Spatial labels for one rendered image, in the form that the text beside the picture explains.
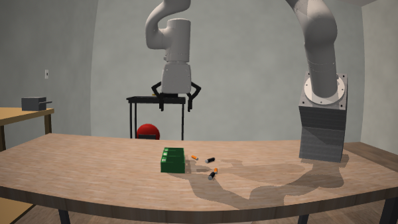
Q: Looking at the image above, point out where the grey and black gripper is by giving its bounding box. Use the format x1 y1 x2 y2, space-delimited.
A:
151 63 201 112

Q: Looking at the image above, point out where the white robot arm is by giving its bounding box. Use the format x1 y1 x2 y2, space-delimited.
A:
145 0 345 106

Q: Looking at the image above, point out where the green three-compartment tray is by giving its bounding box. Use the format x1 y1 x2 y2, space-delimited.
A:
161 147 185 174

